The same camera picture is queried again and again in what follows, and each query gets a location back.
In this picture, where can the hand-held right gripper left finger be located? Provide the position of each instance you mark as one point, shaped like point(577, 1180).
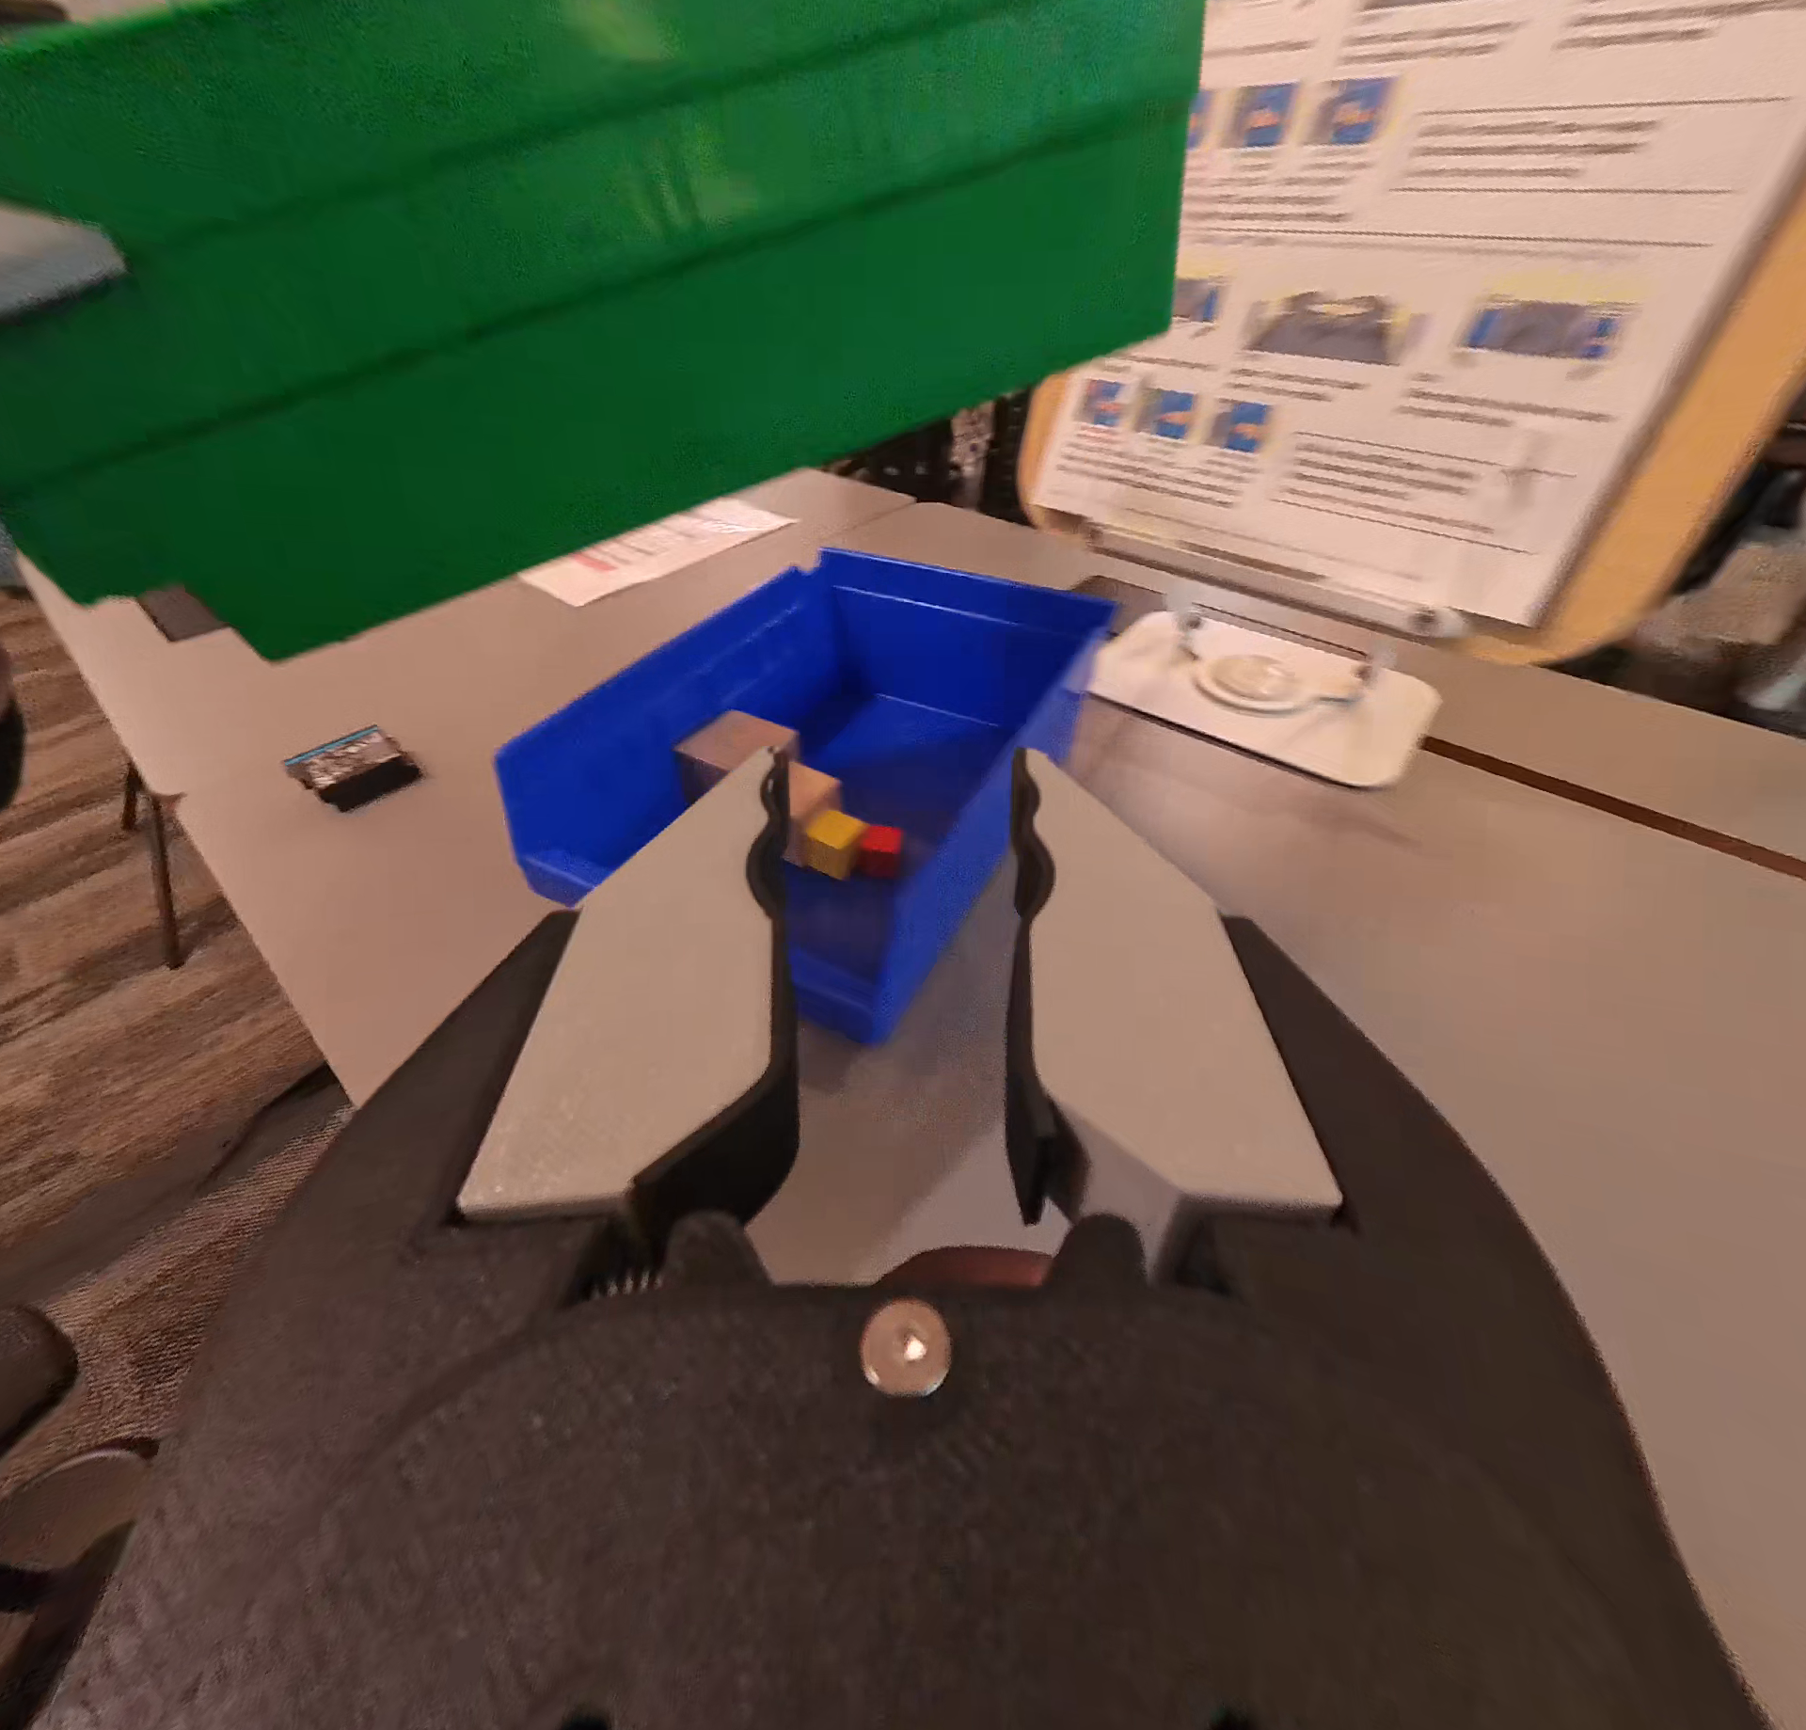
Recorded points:
point(637, 1054)

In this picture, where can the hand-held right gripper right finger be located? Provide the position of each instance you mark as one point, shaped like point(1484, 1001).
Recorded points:
point(1172, 1054)

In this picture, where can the small yellow cube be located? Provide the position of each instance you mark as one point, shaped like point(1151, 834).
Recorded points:
point(835, 844)

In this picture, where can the medium wooden cube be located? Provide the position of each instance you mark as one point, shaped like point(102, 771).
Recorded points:
point(815, 806)

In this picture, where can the small red cube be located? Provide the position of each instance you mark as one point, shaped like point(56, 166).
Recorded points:
point(882, 849)

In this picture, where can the large wooden cube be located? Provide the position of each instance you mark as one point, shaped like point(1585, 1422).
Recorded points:
point(733, 749)

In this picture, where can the blue plastic bin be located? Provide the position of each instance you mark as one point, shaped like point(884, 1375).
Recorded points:
point(917, 631)

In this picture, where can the green plastic bin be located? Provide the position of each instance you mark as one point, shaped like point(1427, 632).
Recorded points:
point(565, 276)

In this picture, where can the grey desk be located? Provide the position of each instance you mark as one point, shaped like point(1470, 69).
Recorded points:
point(1481, 980)

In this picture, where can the dark grey desk pad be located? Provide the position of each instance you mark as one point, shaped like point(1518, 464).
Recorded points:
point(185, 617)

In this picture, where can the wooden document stand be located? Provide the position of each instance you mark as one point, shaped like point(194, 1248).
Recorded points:
point(1389, 735)

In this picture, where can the white paper sheet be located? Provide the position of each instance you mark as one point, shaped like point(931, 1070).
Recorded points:
point(651, 553)

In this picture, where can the printed instruction sheet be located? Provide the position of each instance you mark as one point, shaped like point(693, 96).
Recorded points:
point(1412, 206)

